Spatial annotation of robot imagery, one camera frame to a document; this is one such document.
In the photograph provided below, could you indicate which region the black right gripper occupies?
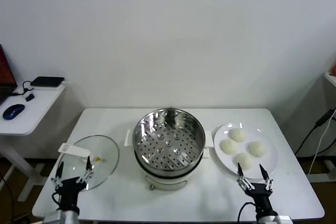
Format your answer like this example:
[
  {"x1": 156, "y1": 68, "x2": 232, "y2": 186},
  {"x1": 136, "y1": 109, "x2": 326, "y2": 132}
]
[{"x1": 235, "y1": 163, "x2": 278, "y2": 216}]

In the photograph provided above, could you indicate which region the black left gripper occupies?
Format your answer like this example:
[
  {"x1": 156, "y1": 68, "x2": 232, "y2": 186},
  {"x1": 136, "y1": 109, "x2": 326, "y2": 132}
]
[{"x1": 51, "y1": 156, "x2": 95, "y2": 210}]

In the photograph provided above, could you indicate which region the white steamed baozi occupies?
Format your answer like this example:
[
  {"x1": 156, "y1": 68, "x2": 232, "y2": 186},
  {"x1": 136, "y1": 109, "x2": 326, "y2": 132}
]
[
  {"x1": 233, "y1": 153, "x2": 255, "y2": 171},
  {"x1": 227, "y1": 128, "x2": 247, "y2": 142},
  {"x1": 219, "y1": 139, "x2": 239, "y2": 155},
  {"x1": 248, "y1": 141, "x2": 267, "y2": 157}
]

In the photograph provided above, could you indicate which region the perforated steel steamer basket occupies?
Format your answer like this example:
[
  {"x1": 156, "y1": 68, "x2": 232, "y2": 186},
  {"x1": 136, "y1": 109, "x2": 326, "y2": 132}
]
[{"x1": 123, "y1": 107, "x2": 215, "y2": 172}]

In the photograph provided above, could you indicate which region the white round plate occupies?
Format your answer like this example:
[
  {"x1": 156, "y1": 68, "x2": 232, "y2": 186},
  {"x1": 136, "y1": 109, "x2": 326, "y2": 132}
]
[{"x1": 213, "y1": 123, "x2": 279, "y2": 180}]

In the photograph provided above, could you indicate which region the white side table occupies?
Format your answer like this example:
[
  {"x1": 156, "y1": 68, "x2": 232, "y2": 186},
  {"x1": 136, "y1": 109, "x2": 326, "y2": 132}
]
[{"x1": 0, "y1": 83, "x2": 66, "y2": 202}]

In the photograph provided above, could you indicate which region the blue computer mouse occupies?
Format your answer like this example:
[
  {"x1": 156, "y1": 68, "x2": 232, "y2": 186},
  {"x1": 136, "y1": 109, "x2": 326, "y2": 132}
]
[{"x1": 2, "y1": 103, "x2": 26, "y2": 120}]

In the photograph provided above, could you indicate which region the white electric cooking pot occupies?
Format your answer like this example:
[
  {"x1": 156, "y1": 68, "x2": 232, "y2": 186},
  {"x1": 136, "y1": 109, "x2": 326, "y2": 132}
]
[{"x1": 133, "y1": 147, "x2": 211, "y2": 191}]

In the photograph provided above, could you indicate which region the black power plug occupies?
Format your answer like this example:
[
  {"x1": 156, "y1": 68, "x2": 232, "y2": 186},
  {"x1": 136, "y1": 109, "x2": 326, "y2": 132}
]
[{"x1": 314, "y1": 108, "x2": 336, "y2": 127}]

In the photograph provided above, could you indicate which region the flat black device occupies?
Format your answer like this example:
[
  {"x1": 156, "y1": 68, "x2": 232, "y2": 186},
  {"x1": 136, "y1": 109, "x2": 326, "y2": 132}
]
[{"x1": 30, "y1": 76, "x2": 65, "y2": 88}]

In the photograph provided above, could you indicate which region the open black laptop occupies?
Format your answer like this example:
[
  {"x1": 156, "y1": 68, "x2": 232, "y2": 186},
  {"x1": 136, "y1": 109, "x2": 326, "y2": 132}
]
[{"x1": 0, "y1": 44, "x2": 18, "y2": 105}]

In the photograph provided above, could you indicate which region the left gripper cable bundle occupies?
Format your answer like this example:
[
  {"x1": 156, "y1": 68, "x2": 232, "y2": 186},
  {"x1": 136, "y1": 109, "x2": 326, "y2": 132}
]
[{"x1": 51, "y1": 191, "x2": 64, "y2": 210}]

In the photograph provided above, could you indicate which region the glass lid with white handle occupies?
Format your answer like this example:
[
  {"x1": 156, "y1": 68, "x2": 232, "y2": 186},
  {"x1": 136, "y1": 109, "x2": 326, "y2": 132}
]
[{"x1": 56, "y1": 134, "x2": 121, "y2": 190}]

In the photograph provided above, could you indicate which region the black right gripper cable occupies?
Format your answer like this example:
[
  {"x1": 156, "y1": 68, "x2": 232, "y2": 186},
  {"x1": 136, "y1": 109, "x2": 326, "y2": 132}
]
[{"x1": 237, "y1": 201, "x2": 257, "y2": 224}]

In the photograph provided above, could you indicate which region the black power cable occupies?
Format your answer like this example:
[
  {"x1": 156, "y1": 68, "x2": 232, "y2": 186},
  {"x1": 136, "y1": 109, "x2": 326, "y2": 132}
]
[{"x1": 293, "y1": 123, "x2": 320, "y2": 156}]

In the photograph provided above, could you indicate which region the white power cable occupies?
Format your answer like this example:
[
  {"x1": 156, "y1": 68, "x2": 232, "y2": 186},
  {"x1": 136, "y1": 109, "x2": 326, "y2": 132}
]
[{"x1": 308, "y1": 108, "x2": 336, "y2": 176}]

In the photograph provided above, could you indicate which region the black floor cable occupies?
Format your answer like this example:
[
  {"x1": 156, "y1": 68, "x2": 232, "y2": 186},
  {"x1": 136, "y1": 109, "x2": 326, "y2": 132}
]
[{"x1": 0, "y1": 174, "x2": 14, "y2": 222}]

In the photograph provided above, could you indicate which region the thin black adapter cable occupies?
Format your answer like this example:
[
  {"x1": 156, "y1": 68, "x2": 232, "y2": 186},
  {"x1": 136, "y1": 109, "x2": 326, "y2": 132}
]
[{"x1": 10, "y1": 80, "x2": 34, "y2": 96}]

